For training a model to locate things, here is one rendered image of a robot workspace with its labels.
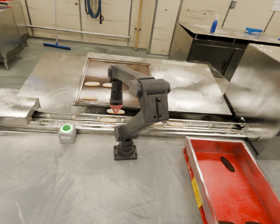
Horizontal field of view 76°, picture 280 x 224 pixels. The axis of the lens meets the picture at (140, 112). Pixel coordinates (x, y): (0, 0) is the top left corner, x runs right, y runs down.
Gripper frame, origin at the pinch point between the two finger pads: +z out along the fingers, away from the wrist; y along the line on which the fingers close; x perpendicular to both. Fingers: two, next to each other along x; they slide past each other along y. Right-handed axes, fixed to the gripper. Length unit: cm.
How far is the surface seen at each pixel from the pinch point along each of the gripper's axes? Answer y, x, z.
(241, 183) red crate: 37, 63, 11
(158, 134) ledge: 9.2, 25.0, 8.9
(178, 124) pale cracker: 1.0, 38.8, 7.4
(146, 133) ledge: 9.2, 18.4, 7.9
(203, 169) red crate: 30, 46, 11
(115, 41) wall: -369, -16, 82
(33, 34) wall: -368, -206, 88
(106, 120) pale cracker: 0.9, -5.4, 7.4
